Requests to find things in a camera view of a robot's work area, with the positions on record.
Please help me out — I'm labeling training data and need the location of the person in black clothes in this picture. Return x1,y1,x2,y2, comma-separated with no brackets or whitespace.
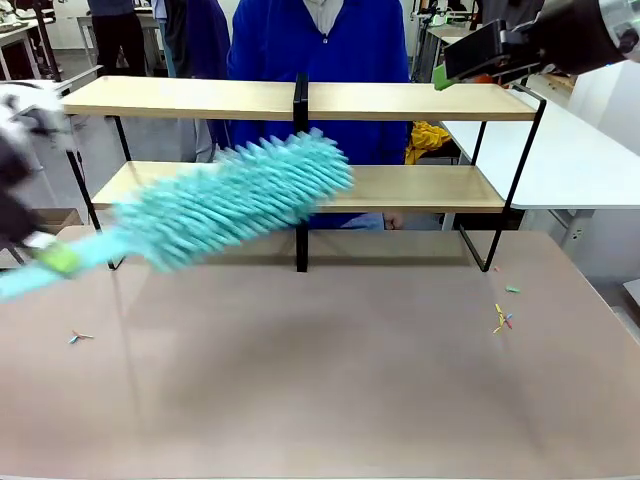
86,0,147,77

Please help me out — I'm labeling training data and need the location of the white side table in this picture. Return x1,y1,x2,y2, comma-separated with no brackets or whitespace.
439,62,640,236

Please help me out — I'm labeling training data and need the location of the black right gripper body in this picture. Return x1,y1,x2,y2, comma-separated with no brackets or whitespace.
503,0,620,77

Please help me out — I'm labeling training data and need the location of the person in blue coat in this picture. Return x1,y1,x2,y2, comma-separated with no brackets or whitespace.
227,0,414,232

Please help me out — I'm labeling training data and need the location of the wooden shelf rack black frame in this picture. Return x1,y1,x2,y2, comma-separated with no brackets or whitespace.
59,72,547,274

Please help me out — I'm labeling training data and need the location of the person in dark blue top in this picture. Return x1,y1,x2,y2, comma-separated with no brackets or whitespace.
153,0,232,164

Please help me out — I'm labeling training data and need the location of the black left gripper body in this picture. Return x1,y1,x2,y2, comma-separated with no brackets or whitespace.
0,133,46,252

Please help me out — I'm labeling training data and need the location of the teal microfibre duster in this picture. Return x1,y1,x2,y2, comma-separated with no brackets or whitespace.
0,127,357,302

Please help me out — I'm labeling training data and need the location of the white background workbench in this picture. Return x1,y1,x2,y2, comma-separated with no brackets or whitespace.
0,18,44,84

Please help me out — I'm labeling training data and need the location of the yellow cloth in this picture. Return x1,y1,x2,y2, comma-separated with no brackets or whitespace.
403,119,452,166

